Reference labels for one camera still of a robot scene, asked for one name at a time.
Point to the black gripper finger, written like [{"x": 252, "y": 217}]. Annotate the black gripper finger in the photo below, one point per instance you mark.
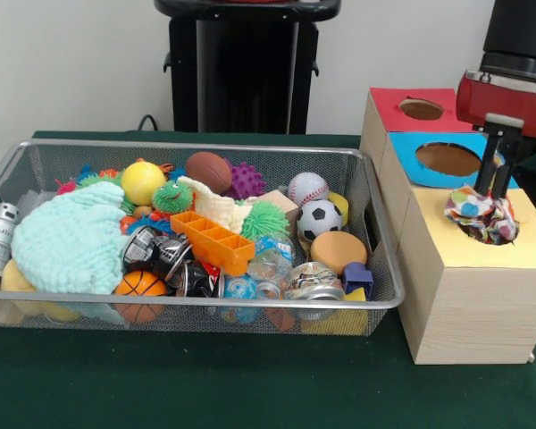
[
  {"x": 509, "y": 170},
  {"x": 489, "y": 165}
]

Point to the colourful patterned cloth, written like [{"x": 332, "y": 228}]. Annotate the colourful patterned cloth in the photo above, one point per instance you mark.
[{"x": 478, "y": 214}]

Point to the wooden box with three holes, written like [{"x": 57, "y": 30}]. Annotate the wooden box with three holes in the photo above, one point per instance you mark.
[{"x": 473, "y": 313}]

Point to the tan round sponge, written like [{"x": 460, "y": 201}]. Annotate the tan round sponge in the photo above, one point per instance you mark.
[{"x": 338, "y": 250}]

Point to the black and white soccer ball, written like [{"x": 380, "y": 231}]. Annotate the black and white soccer ball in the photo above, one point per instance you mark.
[{"x": 319, "y": 220}]

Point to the white baseball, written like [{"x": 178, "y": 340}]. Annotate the white baseball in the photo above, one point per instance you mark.
[{"x": 308, "y": 187}]

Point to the green spiky ball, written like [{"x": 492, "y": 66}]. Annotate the green spiky ball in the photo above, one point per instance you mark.
[{"x": 264, "y": 221}]

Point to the brown toy football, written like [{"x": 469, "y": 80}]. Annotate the brown toy football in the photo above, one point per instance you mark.
[{"x": 209, "y": 172}]

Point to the orange ice cube tray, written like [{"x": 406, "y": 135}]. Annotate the orange ice cube tray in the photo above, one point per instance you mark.
[{"x": 214, "y": 239}]

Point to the yellow ball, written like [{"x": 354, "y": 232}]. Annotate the yellow ball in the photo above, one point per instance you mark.
[{"x": 143, "y": 183}]

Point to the orange toy basketball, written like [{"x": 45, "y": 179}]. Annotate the orange toy basketball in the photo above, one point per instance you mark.
[{"x": 140, "y": 283}]

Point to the mint knitted cloth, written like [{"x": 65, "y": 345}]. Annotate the mint knitted cloth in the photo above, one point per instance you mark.
[{"x": 67, "y": 241}]

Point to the silver toy robot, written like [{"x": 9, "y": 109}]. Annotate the silver toy robot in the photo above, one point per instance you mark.
[{"x": 0, "y": 237}]

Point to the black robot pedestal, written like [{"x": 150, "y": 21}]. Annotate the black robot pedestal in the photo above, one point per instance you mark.
[{"x": 241, "y": 67}]

